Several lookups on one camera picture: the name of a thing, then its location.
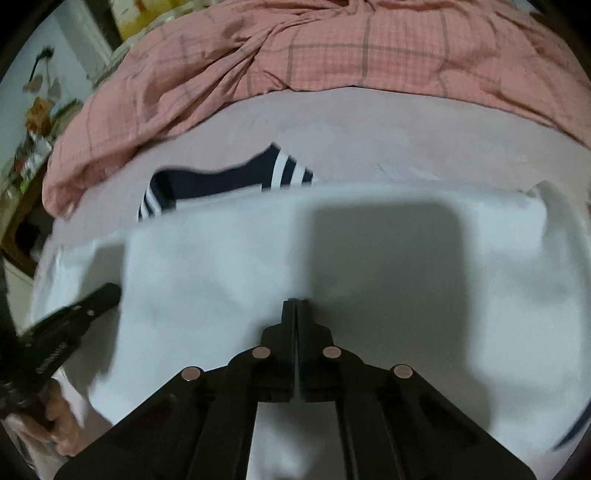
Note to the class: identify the person's left hand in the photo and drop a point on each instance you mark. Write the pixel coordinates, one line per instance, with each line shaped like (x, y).
(64, 415)

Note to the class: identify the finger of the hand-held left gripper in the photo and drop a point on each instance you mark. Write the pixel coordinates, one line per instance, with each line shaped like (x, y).
(99, 300)

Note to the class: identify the pink plaid blanket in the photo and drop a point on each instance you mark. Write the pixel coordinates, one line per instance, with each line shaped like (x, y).
(323, 46)

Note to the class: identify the orange paper bag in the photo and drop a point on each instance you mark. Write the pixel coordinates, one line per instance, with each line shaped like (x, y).
(39, 113)

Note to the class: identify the wall lamp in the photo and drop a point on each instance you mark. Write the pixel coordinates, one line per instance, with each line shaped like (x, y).
(34, 85)

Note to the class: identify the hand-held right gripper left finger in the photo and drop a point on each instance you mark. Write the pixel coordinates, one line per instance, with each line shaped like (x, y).
(286, 332)

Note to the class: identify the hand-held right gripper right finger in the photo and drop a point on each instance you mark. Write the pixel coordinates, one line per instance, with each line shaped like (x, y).
(307, 332)

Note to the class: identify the wooden desk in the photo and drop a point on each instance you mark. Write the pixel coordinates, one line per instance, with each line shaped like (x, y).
(34, 184)

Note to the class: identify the white and navy jacket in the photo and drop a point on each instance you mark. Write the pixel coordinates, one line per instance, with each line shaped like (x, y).
(392, 300)

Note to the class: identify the tree print curtain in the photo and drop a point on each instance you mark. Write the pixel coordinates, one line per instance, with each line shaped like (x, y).
(134, 23)

